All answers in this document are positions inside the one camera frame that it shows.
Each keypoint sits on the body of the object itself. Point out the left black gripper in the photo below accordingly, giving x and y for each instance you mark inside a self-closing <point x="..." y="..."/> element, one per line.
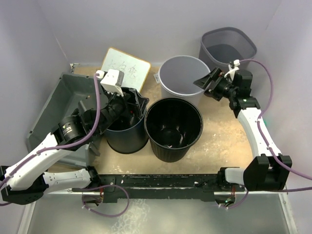
<point x="141" y="101"/>

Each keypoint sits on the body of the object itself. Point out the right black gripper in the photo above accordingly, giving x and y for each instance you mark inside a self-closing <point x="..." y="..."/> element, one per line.
<point x="214" y="75"/>

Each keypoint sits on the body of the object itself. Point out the grey slotted square bin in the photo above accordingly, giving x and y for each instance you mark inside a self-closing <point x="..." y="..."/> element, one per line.
<point x="221" y="46"/>

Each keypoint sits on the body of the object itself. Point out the light grey round bucket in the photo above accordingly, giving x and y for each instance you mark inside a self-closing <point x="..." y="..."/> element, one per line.
<point x="177" y="76"/>

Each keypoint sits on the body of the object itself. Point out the black ribbed round bin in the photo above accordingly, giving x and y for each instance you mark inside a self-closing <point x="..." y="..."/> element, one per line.
<point x="173" y="125"/>

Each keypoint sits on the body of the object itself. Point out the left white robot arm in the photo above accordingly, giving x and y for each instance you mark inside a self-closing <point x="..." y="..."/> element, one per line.
<point x="28" y="180"/>

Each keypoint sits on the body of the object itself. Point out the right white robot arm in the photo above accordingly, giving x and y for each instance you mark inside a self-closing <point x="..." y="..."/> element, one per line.
<point x="265" y="172"/>

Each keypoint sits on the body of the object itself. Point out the dark blue round bin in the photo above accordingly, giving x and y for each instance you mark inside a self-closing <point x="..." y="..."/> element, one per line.
<point x="130" y="140"/>

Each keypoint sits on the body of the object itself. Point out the grey plastic storage crate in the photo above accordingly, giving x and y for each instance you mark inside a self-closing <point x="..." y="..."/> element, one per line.
<point x="63" y="100"/>

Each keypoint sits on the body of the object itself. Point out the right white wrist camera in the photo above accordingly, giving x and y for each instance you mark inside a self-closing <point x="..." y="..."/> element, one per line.
<point x="233" y="67"/>

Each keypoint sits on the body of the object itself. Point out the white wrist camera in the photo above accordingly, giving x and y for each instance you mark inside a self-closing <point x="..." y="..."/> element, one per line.
<point x="233" y="67"/>
<point x="111" y="81"/>

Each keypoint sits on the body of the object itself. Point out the small whiteboard wooden frame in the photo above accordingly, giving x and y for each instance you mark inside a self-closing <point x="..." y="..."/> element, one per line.
<point x="135" y="69"/>

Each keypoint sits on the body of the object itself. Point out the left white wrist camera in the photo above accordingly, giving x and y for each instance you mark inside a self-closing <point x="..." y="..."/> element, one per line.
<point x="111" y="81"/>

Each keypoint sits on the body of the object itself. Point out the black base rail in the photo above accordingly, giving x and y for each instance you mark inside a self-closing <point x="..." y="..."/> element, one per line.
<point x="149" y="186"/>

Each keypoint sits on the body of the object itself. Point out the aluminium frame rail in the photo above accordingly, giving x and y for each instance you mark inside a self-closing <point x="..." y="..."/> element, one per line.
<point x="159" y="211"/>

